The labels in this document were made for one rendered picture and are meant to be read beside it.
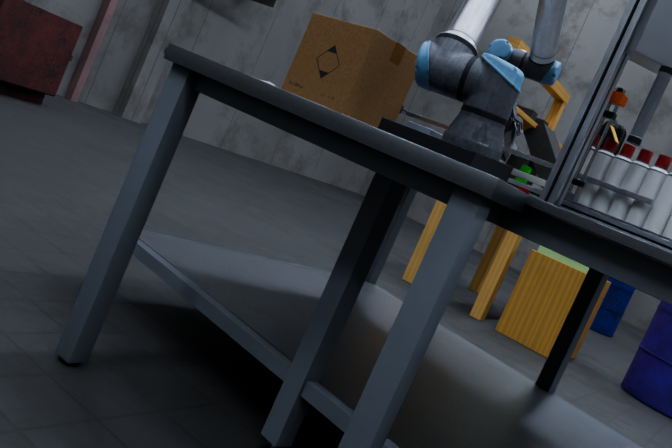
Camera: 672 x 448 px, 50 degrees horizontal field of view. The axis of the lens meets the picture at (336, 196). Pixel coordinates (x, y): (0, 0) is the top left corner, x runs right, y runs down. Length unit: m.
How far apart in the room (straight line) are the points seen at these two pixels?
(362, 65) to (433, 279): 0.98
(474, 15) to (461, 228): 0.73
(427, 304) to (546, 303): 3.86
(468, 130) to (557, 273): 3.48
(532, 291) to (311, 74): 3.25
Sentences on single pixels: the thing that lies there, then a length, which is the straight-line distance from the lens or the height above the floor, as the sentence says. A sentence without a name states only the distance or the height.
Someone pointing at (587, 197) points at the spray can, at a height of 0.91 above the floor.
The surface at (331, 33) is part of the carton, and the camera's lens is 2.30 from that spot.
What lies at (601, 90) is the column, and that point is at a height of 1.17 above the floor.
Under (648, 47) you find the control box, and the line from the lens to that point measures 2.05.
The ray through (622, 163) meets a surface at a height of 1.03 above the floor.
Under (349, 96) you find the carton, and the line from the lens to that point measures 2.16.
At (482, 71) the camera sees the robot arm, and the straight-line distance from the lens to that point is 1.78.
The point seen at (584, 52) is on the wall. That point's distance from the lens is 12.86.
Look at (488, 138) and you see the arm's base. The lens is 1.76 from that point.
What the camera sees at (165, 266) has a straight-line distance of 2.26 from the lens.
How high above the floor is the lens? 0.78
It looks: 4 degrees down
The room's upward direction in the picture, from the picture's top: 24 degrees clockwise
